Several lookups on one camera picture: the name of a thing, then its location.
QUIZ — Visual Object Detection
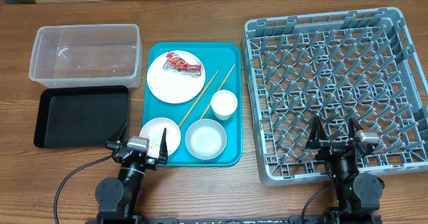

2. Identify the red snack wrapper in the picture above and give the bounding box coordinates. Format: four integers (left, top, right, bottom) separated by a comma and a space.
163, 51, 202, 76

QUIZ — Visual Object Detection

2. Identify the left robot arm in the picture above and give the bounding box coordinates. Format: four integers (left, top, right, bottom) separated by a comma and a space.
95, 123, 168, 224

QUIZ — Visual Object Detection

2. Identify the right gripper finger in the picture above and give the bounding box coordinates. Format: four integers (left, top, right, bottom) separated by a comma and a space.
348, 118, 362, 143
306, 116, 328, 149

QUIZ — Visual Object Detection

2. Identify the grey bowl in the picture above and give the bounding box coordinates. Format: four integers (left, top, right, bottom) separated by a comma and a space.
185, 119, 227, 160

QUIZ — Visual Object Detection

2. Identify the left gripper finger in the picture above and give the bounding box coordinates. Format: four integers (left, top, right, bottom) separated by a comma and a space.
158, 128, 168, 164
116, 122, 128, 144

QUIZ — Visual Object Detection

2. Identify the clear plastic bin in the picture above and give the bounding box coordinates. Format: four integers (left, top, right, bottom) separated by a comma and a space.
29, 24, 142, 88

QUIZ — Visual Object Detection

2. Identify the white paper cup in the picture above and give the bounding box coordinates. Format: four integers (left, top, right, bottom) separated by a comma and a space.
211, 90, 238, 120

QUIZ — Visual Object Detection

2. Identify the pink bowl with rice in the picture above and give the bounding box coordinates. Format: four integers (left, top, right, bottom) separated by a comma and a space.
140, 118, 181, 157

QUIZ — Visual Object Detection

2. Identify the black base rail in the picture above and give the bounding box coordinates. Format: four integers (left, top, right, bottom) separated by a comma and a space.
85, 215, 383, 224

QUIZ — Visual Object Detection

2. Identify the wooden chopstick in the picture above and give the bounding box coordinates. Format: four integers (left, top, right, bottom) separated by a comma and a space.
200, 64, 235, 120
178, 70, 219, 128

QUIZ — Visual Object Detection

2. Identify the grey dishwasher rack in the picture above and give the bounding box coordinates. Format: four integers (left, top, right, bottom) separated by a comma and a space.
242, 7, 427, 187

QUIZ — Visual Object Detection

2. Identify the black tray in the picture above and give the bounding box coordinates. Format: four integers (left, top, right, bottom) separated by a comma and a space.
33, 86, 130, 148

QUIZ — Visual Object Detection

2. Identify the teal serving tray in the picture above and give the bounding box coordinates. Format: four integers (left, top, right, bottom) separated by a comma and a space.
142, 41, 243, 166

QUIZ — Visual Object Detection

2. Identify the large white plate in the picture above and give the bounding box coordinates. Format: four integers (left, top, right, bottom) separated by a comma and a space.
147, 50, 206, 104

